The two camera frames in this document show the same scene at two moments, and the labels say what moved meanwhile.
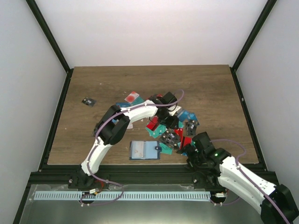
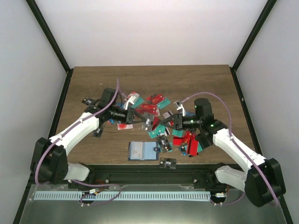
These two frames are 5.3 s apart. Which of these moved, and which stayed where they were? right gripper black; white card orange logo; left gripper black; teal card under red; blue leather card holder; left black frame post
Moved: right gripper black; left gripper black
Stayed: left black frame post; white card orange logo; blue leather card holder; teal card under red
